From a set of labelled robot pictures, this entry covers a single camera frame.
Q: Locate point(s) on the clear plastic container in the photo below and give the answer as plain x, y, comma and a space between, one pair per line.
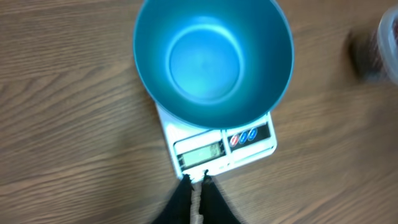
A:
387, 44

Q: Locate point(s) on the white digital kitchen scale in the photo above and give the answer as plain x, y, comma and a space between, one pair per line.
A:
198, 150

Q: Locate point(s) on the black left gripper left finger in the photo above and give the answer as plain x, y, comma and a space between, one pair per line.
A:
177, 209

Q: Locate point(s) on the blue metal bowl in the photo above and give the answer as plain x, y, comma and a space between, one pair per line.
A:
215, 64

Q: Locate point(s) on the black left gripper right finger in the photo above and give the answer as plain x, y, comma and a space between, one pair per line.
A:
213, 207

